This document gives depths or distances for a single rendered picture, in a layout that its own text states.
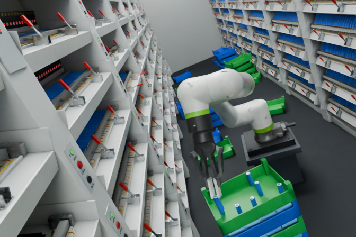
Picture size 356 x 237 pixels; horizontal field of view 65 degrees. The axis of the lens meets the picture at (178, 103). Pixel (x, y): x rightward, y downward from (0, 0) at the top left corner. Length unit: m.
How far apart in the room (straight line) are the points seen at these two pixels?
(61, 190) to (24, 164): 0.11
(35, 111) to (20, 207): 0.19
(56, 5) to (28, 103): 0.73
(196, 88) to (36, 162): 0.57
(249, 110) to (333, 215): 0.69
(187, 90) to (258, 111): 0.83
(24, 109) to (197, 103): 0.56
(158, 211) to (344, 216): 0.97
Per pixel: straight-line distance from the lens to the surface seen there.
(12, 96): 0.60
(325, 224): 1.72
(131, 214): 0.96
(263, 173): 1.29
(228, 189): 1.26
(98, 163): 0.89
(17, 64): 0.64
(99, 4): 1.95
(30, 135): 0.62
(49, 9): 1.29
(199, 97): 0.96
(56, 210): 0.70
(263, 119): 1.74
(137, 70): 1.96
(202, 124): 0.97
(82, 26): 1.25
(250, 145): 1.82
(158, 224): 1.18
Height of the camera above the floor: 1.28
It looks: 19 degrees down
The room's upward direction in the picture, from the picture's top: 24 degrees counter-clockwise
